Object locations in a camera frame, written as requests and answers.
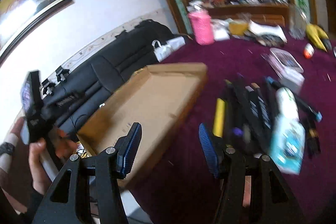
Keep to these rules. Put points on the black sofa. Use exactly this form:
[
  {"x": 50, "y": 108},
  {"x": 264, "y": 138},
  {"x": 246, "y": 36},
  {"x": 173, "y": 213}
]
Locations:
[{"x": 126, "y": 50}]

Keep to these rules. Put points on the clear plastic box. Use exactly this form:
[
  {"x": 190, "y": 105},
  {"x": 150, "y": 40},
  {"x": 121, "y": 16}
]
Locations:
[{"x": 292, "y": 81}]

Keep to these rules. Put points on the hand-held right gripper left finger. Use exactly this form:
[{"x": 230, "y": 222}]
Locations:
[{"x": 130, "y": 150}]

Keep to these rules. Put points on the plastic container printed lid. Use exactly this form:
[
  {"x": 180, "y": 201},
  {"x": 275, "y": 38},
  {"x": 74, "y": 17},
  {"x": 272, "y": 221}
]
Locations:
[{"x": 286, "y": 61}]

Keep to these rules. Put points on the person's left hand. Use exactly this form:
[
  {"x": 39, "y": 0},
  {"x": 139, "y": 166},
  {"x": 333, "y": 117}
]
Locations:
[{"x": 38, "y": 163}]

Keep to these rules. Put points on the yellow container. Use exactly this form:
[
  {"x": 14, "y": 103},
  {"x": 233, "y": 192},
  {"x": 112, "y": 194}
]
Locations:
[{"x": 238, "y": 27}]

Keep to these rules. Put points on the yellow marker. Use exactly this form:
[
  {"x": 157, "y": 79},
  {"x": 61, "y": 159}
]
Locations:
[{"x": 219, "y": 116}]

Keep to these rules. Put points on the white packet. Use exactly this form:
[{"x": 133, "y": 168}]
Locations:
[{"x": 220, "y": 31}]

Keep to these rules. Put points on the dark snack bag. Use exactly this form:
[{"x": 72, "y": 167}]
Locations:
[{"x": 267, "y": 40}]

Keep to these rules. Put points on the pile of black markers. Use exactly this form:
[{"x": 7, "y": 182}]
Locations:
[{"x": 252, "y": 108}]

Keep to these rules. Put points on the person's left forearm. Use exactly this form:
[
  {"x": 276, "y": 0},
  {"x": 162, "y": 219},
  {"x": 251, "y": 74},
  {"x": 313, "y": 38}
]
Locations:
[{"x": 10, "y": 174}]

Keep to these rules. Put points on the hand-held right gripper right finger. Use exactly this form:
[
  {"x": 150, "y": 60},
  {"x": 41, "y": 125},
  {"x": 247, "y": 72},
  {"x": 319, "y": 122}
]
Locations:
[{"x": 207, "y": 150}]

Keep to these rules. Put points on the white paper sheet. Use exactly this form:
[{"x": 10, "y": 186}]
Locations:
[{"x": 267, "y": 29}]

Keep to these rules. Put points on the cardboard box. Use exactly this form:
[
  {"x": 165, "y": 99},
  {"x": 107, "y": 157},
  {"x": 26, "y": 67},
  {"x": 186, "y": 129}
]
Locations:
[{"x": 157, "y": 98}]

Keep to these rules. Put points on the white plastic bag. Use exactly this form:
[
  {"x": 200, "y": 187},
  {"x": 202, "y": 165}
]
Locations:
[{"x": 164, "y": 50}]

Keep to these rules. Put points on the black wristwatch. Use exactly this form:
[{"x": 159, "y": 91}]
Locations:
[{"x": 6, "y": 148}]

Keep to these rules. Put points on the yellow cloth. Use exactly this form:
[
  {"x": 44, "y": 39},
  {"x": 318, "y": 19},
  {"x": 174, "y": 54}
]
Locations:
[{"x": 316, "y": 36}]

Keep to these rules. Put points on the glass mug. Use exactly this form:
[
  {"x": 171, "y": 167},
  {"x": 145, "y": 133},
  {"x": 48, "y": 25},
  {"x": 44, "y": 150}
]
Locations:
[{"x": 298, "y": 22}]

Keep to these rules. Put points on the pink cup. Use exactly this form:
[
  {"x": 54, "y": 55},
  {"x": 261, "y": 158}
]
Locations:
[{"x": 202, "y": 28}]

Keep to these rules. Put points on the black metal clip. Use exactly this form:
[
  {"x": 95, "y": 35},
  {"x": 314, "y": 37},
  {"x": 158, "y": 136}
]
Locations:
[
  {"x": 47, "y": 88},
  {"x": 63, "y": 75}
]

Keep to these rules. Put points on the white orange small toy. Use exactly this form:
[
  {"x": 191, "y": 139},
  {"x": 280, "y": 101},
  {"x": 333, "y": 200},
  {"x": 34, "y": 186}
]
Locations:
[{"x": 308, "y": 51}]

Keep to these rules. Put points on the white teal tube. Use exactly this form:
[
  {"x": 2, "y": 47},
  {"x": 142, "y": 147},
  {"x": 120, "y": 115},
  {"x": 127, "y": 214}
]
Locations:
[{"x": 287, "y": 129}]

